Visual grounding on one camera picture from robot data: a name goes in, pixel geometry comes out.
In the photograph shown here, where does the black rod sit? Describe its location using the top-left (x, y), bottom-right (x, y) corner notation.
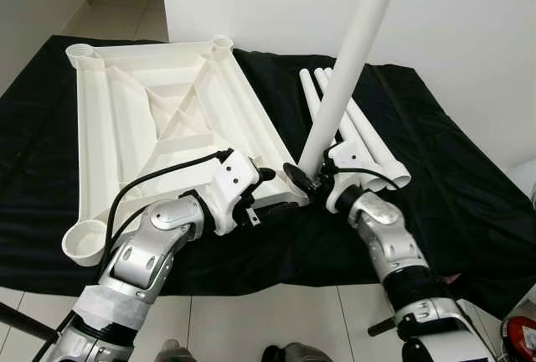
top-left (0, 302), bottom-right (59, 342)

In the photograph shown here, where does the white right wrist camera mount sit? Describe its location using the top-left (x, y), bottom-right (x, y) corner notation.
top-left (325, 138), bottom-right (374, 214)

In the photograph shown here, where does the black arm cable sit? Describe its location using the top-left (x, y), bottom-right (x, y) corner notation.
top-left (331, 166), bottom-right (401, 192)
top-left (105, 150), bottom-right (234, 254)

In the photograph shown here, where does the cream plastic children table top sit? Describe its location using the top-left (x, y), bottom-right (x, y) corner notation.
top-left (63, 37), bottom-right (311, 266)

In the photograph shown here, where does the black tablecloth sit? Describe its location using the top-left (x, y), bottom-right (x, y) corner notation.
top-left (0, 35), bottom-right (536, 321)

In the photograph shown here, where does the grey robot foot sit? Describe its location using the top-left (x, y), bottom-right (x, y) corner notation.
top-left (155, 339), bottom-right (198, 362)
top-left (261, 343), bottom-right (332, 362)

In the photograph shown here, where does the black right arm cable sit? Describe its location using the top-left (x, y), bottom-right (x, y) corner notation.
top-left (331, 166), bottom-right (401, 192)

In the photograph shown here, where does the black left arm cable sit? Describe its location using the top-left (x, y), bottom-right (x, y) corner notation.
top-left (105, 150), bottom-right (234, 254)

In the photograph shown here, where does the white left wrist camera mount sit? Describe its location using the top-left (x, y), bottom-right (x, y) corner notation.
top-left (201, 150), bottom-right (262, 235)

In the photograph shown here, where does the grey robot left foot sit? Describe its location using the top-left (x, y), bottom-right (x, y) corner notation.
top-left (155, 339), bottom-right (198, 362)

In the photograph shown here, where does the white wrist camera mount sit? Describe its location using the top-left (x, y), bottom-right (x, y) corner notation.
top-left (325, 138), bottom-right (374, 214)
top-left (201, 150), bottom-right (262, 235)

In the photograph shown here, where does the red round cable reel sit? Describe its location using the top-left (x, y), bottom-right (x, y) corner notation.
top-left (502, 316), bottom-right (536, 362)

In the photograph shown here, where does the grey robot right foot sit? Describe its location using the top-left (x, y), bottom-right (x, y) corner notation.
top-left (261, 343), bottom-right (332, 362)

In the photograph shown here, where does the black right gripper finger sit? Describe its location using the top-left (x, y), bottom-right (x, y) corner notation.
top-left (283, 161), bottom-right (317, 194)

